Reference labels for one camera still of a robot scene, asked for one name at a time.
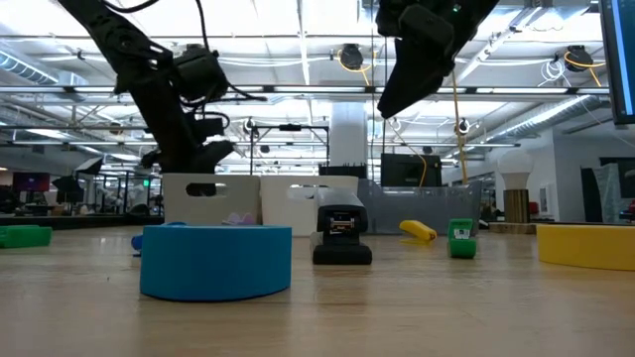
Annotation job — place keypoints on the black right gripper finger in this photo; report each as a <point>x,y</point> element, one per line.
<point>426,74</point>
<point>397,74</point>

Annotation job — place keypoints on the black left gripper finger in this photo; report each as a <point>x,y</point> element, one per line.
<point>215,154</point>

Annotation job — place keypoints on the blue tape roll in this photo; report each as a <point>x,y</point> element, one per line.
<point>213,263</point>

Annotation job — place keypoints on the yellow mini stapler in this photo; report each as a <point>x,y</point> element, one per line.
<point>419,229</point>

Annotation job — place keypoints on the black full-size stapler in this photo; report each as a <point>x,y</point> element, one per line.
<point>342,248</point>

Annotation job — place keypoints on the green mini stapler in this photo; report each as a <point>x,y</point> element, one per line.
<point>25,237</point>
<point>461,248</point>

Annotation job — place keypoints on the yellow tape roll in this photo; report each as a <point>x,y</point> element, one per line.
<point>585,248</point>

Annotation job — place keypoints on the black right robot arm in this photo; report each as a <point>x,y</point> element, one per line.
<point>476,15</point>

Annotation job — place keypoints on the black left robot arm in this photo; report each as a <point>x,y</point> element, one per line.
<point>114,39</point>

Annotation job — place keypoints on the purple staple remover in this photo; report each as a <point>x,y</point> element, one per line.
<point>240,219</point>

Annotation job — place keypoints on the grey plastic bin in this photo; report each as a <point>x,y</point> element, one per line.
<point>238,198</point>

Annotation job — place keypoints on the white plastic bin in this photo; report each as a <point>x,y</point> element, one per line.
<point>283,213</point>

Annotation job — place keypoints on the black background screen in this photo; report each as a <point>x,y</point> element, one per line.
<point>407,171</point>

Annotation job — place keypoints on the black background box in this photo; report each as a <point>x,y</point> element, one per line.
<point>342,172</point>

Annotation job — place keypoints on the white bulb lamp wooden base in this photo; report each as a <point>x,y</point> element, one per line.
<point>515,168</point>

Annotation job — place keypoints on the brown translucent plastic bin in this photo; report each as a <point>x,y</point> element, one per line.
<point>421,213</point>

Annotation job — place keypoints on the red background screen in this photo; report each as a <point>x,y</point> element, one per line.
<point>31,182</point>

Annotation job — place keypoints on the black computer monitor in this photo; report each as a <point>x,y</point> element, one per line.
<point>620,59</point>

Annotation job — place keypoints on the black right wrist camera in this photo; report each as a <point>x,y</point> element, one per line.
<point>426,27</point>

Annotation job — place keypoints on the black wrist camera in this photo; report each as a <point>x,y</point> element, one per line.
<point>198,74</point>
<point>426,27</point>

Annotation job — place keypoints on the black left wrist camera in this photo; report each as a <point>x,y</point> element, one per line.
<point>198,74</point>

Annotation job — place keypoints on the black background rig frame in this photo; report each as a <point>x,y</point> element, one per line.
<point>290,127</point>

